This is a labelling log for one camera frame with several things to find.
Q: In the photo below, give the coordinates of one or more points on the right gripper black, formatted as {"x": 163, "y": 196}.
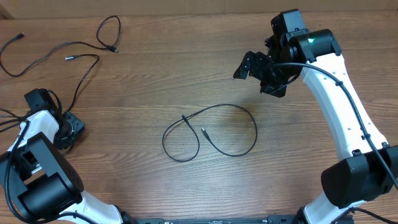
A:
{"x": 278, "y": 87}

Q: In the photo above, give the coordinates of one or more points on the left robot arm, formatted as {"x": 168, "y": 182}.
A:
{"x": 40, "y": 185}

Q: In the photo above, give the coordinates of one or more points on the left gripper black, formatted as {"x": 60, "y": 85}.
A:
{"x": 78, "y": 126}

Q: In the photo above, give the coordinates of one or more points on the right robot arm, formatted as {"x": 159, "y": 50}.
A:
{"x": 367, "y": 164}

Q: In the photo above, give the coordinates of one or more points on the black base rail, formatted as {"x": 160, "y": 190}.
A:
{"x": 270, "y": 219}

